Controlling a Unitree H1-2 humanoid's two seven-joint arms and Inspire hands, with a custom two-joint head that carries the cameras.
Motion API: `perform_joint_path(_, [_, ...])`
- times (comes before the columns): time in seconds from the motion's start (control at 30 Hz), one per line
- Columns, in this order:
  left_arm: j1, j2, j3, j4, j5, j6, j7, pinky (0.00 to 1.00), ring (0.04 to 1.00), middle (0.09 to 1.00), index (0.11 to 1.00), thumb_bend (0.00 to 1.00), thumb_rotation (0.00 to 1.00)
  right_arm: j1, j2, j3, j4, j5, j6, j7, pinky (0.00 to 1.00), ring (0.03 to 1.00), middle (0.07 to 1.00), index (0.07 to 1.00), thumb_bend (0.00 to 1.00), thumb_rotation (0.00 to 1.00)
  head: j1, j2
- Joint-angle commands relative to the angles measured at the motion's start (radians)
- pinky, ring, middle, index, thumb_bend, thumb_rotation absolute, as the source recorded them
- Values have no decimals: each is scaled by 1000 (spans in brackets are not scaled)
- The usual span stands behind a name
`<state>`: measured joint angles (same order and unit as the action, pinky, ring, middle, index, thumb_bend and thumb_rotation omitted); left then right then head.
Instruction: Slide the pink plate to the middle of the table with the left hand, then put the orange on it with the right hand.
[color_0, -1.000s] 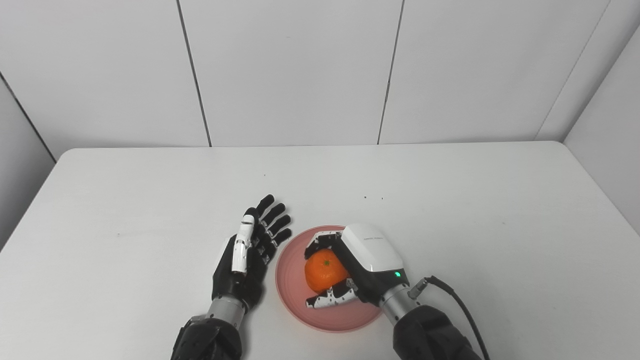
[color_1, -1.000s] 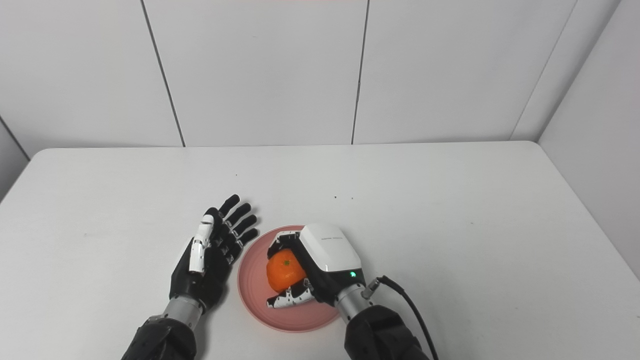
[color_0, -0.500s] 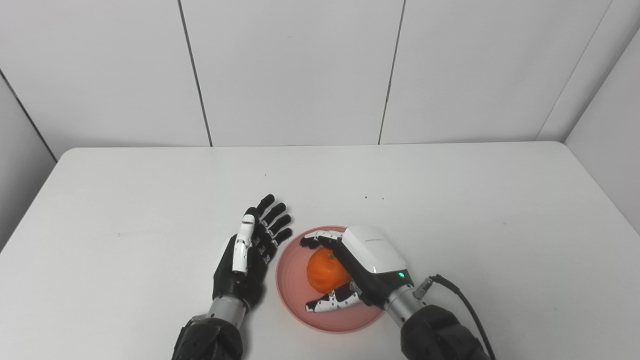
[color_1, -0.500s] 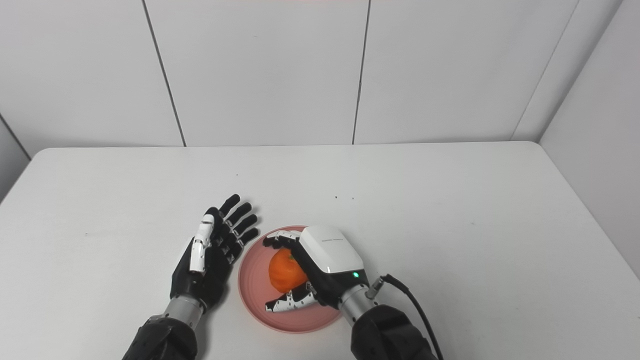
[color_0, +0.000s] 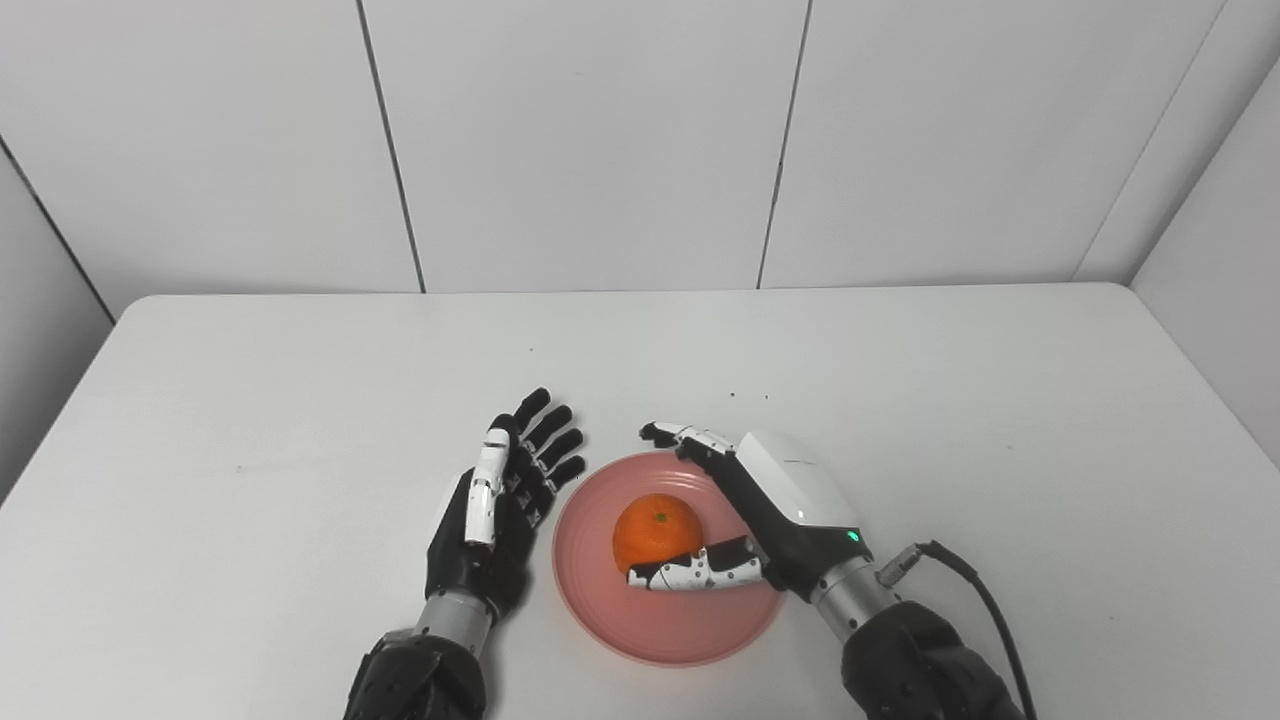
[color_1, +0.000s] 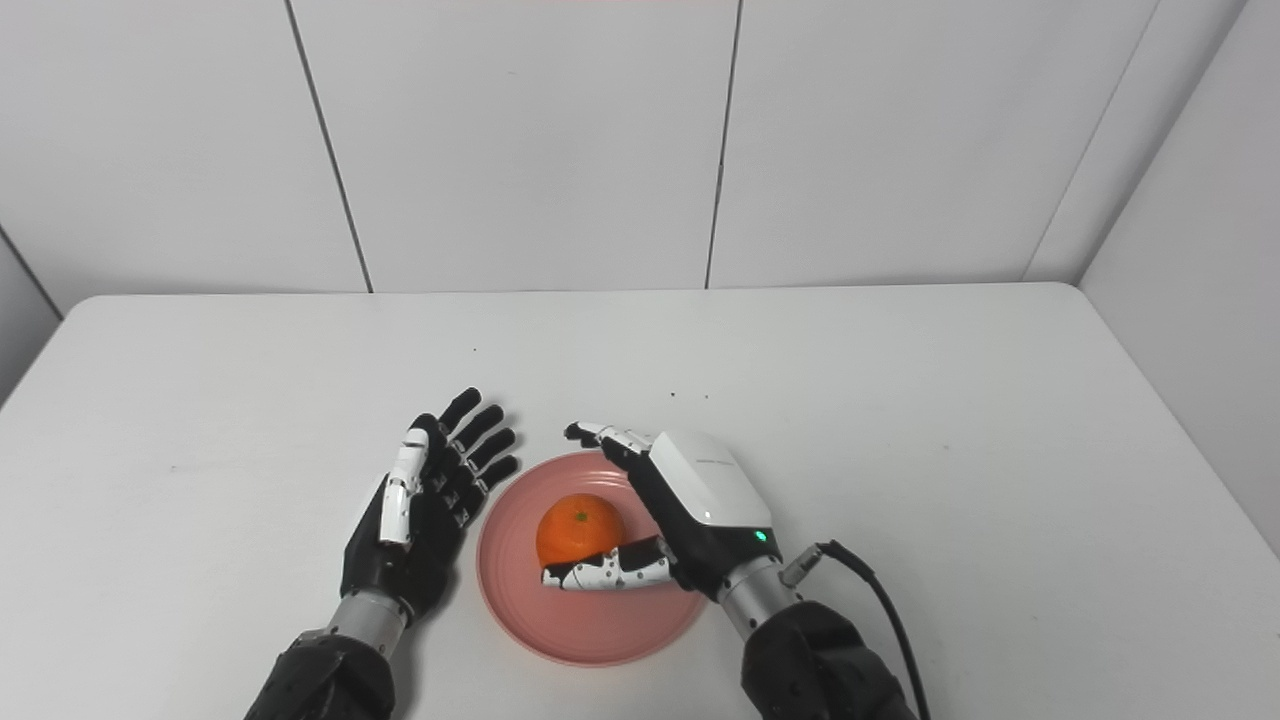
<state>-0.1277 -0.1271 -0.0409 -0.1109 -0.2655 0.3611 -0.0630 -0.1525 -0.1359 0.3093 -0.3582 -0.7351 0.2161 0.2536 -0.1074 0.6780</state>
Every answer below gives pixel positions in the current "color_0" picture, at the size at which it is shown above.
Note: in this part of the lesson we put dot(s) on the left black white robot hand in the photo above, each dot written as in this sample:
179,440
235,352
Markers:
490,550

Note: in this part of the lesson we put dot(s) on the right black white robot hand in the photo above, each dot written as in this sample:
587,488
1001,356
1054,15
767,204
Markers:
790,500

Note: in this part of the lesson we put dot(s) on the orange fruit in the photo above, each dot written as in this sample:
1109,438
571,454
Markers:
655,530

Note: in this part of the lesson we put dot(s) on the pink round plate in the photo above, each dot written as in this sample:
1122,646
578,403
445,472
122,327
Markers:
690,625

